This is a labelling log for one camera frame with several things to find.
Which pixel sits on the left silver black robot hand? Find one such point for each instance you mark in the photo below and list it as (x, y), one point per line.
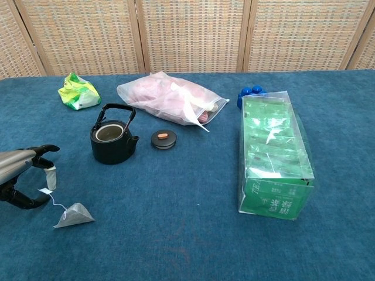
(13, 164)

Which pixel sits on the black teapot lid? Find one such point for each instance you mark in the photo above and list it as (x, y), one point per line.
(163, 141)

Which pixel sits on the pink cloth in zip bag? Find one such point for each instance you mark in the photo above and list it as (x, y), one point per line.
(158, 96)

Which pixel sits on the yellow green snack packet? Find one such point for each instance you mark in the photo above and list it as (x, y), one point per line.
(79, 95)

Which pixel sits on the blue carpet table mat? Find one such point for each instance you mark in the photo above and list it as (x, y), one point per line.
(175, 219)

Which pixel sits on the woven wooden folding screen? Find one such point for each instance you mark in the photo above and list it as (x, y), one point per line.
(187, 35)

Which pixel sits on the blue toy brick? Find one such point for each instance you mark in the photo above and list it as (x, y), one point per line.
(249, 91)

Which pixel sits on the clear box of green sachets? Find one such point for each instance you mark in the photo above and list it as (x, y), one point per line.
(272, 164)

